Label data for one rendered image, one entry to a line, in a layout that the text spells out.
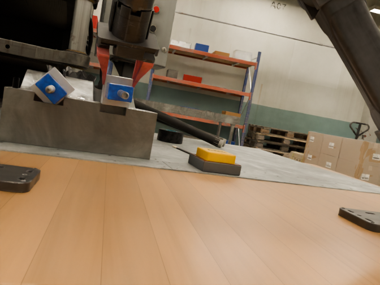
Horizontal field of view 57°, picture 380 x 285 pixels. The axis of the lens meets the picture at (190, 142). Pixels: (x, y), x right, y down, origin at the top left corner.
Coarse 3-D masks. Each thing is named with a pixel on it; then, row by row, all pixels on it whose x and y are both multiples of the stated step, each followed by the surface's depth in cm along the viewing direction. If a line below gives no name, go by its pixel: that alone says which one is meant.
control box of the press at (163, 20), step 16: (112, 0) 142; (160, 0) 148; (176, 0) 150; (160, 16) 149; (160, 32) 150; (96, 48) 149; (112, 48) 144; (160, 48) 151; (128, 64) 152; (160, 64) 152
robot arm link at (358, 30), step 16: (304, 0) 51; (320, 0) 47; (336, 0) 46; (352, 0) 46; (320, 16) 50; (336, 16) 47; (352, 16) 47; (368, 16) 47; (336, 32) 48; (352, 32) 47; (368, 32) 47; (336, 48) 50; (352, 48) 47; (368, 48) 47; (352, 64) 48; (368, 64) 47; (368, 80) 47; (368, 96) 48
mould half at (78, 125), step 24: (24, 96) 58; (72, 96) 81; (0, 120) 57; (24, 120) 58; (48, 120) 59; (72, 120) 61; (96, 120) 62; (120, 120) 63; (144, 120) 65; (48, 144) 60; (72, 144) 61; (96, 144) 63; (120, 144) 64; (144, 144) 66
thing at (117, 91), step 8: (112, 80) 63; (120, 80) 64; (128, 80) 64; (104, 88) 63; (112, 88) 60; (120, 88) 60; (128, 88) 60; (104, 96) 63; (112, 96) 60; (120, 96) 56; (128, 96) 55; (104, 104) 64; (112, 104) 64; (120, 104) 65; (128, 104) 65
